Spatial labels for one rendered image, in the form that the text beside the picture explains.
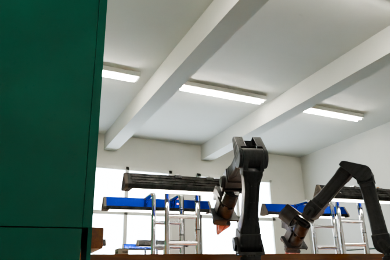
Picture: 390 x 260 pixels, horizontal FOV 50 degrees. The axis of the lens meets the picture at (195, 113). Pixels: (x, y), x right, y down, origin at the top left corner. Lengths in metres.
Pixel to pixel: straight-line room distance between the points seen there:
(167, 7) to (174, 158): 4.04
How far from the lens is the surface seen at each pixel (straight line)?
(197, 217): 2.03
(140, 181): 1.79
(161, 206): 2.37
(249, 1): 3.45
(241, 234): 1.33
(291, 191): 8.67
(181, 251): 2.24
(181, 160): 7.54
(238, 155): 1.29
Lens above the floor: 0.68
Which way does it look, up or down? 22 degrees up
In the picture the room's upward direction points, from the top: 1 degrees counter-clockwise
